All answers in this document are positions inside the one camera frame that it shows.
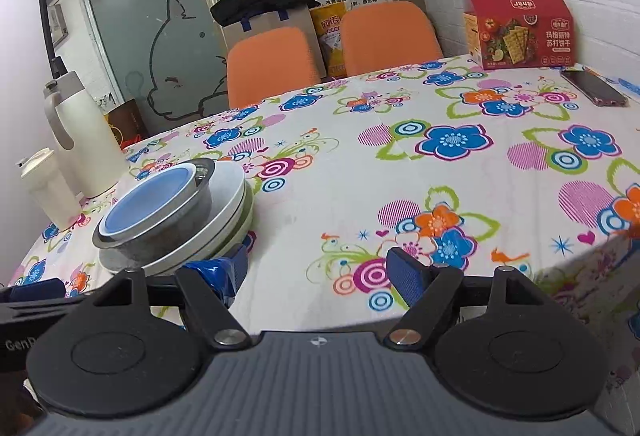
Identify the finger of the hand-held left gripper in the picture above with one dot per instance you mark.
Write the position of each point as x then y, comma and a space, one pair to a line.
37, 290

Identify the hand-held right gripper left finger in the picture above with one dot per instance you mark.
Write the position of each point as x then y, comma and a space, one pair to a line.
235, 266

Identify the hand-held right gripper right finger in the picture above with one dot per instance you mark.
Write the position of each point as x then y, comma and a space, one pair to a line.
406, 278

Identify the green plate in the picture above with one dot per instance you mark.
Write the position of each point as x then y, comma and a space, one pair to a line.
246, 221

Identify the floral rim white plate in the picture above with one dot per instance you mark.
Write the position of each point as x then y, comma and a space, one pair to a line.
239, 211

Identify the large white plate brown print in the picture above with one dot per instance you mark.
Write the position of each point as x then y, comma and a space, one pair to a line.
225, 196

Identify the stainless steel bowl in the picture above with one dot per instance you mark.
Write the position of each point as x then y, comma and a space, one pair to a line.
175, 228

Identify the white bowl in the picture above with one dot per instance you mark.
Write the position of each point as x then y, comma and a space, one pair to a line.
192, 181

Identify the blue plastic bowl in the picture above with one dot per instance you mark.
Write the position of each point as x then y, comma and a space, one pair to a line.
150, 198

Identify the small cream bottle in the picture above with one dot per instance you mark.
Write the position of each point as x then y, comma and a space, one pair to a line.
47, 191

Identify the floral tablecloth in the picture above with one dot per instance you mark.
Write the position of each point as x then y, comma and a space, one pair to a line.
350, 165

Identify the cream thermos jug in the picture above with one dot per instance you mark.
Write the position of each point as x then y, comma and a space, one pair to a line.
87, 145

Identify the dark brown gift bag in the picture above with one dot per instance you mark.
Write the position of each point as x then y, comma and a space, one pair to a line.
127, 120

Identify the orange chair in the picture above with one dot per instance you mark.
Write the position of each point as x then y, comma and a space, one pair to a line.
387, 35
272, 65

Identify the yellow snack packet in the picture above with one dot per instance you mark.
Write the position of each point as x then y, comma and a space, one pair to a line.
332, 45

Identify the black framed whiteboard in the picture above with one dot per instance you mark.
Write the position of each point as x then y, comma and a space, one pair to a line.
22, 40

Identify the black cloth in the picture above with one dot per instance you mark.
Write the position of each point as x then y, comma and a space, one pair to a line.
250, 5

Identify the glass panel with cat drawing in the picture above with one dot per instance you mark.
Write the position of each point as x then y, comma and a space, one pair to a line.
130, 25

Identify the smartphone in pink case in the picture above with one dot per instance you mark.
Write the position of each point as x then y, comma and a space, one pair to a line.
592, 86

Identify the red cracker box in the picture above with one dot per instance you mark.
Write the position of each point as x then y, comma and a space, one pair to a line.
525, 35

